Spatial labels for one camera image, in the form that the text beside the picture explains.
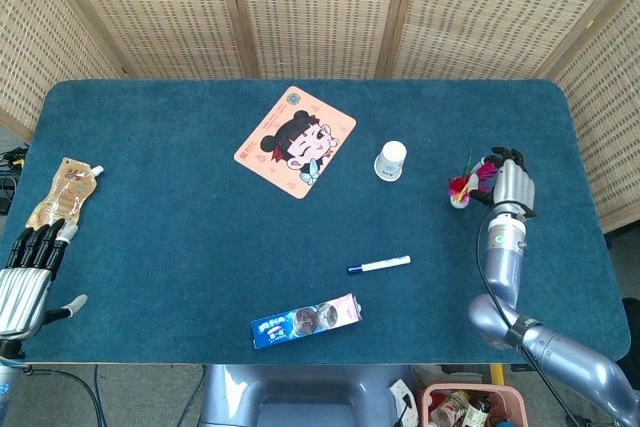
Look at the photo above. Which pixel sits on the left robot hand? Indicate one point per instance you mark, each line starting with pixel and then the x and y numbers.
pixel 22 297

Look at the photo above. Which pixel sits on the white paper cup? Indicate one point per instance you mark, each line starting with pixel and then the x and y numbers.
pixel 391 159

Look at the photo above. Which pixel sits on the white marker with blue cap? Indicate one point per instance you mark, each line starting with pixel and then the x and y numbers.
pixel 385 263

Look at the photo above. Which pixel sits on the white power strip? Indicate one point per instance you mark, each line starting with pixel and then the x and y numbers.
pixel 400 392

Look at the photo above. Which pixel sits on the brown spouted drink pouch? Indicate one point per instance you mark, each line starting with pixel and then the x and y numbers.
pixel 67 192

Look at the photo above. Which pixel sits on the orange cartoon girl mouse pad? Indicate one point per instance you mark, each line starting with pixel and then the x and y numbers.
pixel 270 147

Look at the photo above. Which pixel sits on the pink plastic basket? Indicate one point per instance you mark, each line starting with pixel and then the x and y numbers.
pixel 450 387

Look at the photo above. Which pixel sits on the blue-grey robot torso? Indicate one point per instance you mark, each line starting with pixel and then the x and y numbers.
pixel 300 397

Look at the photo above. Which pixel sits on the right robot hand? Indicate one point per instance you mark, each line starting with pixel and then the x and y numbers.
pixel 512 187

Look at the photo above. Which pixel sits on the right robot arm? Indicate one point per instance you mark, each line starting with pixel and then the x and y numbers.
pixel 505 257

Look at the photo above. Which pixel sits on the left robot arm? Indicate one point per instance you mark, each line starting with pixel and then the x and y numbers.
pixel 4 387

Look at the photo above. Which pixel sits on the blue Oreo cookie box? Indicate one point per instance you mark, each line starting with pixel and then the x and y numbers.
pixel 280 329

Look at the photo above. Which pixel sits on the colourful feather toy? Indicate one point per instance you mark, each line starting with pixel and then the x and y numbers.
pixel 457 188

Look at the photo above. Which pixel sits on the woven bamboo screen panel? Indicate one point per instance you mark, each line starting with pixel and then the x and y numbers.
pixel 150 7
pixel 40 37
pixel 500 7
pixel 610 112
pixel 320 7

